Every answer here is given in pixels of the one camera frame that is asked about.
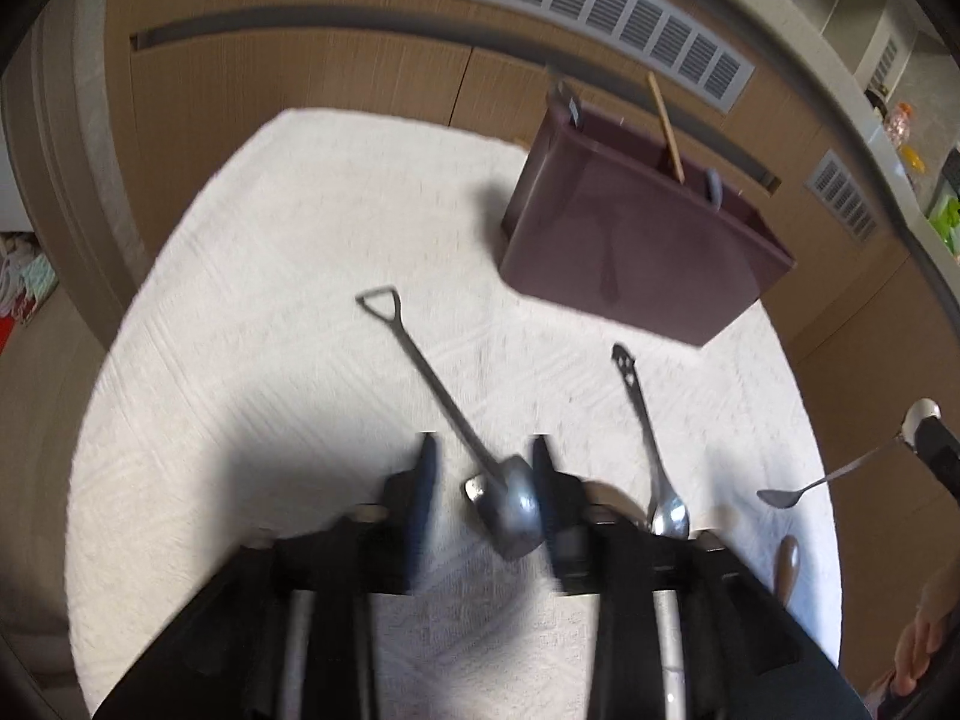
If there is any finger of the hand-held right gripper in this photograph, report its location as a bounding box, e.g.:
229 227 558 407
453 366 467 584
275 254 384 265
896 399 960 502

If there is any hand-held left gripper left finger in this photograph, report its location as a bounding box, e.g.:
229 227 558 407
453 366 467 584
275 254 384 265
97 431 440 720

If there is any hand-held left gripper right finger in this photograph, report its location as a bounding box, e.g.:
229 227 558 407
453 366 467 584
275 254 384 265
531 433 865 720

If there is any metal shovel-shaped spoon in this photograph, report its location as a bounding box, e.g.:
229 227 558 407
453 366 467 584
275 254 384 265
355 285 545 561

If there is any plain metal spoon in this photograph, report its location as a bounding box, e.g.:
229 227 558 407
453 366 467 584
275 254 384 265
756 435 912 510

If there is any brown plastic utensil box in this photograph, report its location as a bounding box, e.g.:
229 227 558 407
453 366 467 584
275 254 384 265
499 101 797 349

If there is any wooden chopstick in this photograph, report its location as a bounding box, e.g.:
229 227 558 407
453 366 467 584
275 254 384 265
646 73 686 183

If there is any black-handled kitchen tool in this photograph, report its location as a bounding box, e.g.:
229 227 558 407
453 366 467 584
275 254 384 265
545 80 583 129

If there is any wooden spoon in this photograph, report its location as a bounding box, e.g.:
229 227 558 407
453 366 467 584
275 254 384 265
775 534 803 602

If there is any green packet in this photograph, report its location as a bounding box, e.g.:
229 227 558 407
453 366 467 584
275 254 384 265
928 193 960 256

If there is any short grey vent grille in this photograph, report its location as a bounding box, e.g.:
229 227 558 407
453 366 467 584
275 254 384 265
806 151 881 242

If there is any white textured table cloth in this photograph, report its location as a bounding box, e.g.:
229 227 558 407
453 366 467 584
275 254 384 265
64 109 842 720

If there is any pile of shoes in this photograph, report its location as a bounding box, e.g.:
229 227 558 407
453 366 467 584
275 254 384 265
0 231 59 325

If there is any wooden kitchen cabinet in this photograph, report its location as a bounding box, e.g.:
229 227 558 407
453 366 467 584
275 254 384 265
15 0 931 361

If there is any metal spoon with cutout handle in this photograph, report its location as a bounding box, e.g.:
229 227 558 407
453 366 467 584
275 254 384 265
611 343 692 540

